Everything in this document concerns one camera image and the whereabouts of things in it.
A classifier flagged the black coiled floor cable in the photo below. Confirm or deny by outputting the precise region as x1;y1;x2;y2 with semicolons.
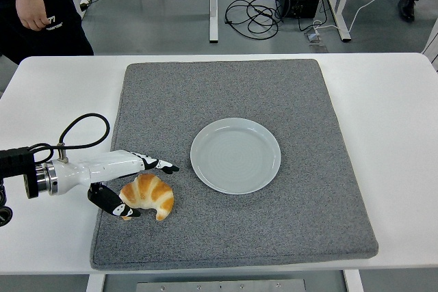
224;0;287;40

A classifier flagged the pale grey round plate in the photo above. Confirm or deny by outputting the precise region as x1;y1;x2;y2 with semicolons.
190;117;282;195

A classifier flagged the person's hand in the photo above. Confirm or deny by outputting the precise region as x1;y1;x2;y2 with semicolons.
16;0;52;30

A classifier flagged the grey metal plate with screws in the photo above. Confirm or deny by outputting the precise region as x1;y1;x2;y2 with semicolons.
136;278;307;292

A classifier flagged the white desk leg with foot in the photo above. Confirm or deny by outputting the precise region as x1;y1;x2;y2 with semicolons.
326;0;352;43

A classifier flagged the golden croissant bread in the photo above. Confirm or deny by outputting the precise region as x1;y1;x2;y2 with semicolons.
118;172;175;222

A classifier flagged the white straight desk leg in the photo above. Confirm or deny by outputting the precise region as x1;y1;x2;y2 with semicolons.
208;0;219;44

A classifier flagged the grey fabric mat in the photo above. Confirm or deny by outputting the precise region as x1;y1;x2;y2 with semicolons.
89;58;380;271

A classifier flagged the white floor cable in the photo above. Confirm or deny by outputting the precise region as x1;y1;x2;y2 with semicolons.
313;0;389;33

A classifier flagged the white table leg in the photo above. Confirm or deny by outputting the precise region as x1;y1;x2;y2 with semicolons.
344;269;364;292
85;273;105;292

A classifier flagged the metal floor socket box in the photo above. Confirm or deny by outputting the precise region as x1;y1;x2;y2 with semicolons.
304;30;328;47

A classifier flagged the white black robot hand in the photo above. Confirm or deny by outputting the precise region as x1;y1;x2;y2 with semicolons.
53;149;180;220

